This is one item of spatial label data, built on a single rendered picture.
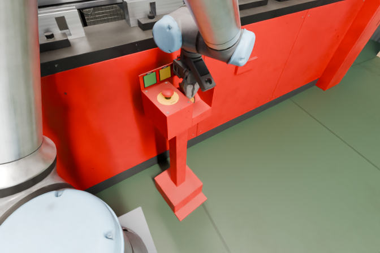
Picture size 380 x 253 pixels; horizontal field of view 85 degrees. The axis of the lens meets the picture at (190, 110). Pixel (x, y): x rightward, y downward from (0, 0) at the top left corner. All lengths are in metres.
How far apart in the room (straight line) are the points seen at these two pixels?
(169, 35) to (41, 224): 0.38
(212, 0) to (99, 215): 0.29
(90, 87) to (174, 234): 0.86
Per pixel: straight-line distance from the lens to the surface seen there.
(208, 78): 0.64
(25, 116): 0.29
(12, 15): 0.26
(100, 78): 0.86
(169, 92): 0.67
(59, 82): 0.84
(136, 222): 0.50
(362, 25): 2.16
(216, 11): 0.32
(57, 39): 0.85
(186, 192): 1.22
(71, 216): 0.28
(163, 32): 0.48
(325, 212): 1.56
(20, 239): 0.29
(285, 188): 1.51
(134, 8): 0.92
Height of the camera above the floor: 1.24
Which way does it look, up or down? 45 degrees down
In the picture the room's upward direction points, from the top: 3 degrees clockwise
